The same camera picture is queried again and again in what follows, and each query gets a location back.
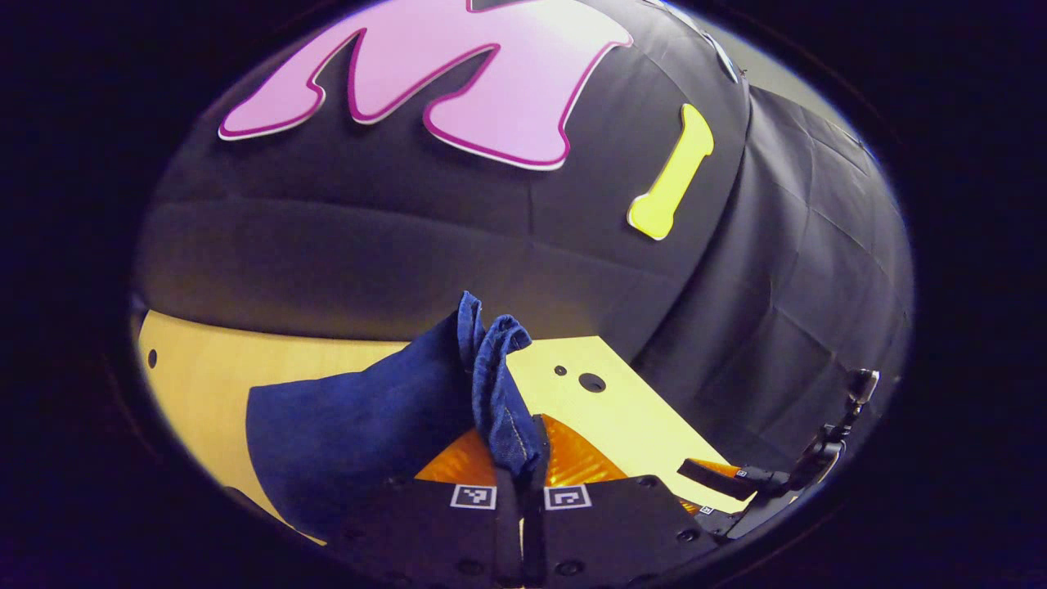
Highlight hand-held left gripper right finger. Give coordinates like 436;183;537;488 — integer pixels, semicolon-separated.
523;413;722;588

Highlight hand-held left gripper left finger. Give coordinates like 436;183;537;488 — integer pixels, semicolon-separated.
342;425;524;588

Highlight blue denim jeans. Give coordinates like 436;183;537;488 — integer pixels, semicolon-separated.
245;291;550;545

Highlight black backdrop cloth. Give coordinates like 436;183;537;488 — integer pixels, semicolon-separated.
135;0;914;483

